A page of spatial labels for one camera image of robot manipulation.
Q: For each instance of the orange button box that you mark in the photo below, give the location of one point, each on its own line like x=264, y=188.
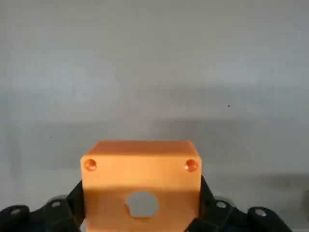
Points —
x=142, y=174

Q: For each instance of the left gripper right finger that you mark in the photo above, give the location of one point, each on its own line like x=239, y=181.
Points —
x=217, y=221

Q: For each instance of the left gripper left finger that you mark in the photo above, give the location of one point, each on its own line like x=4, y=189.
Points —
x=55, y=220

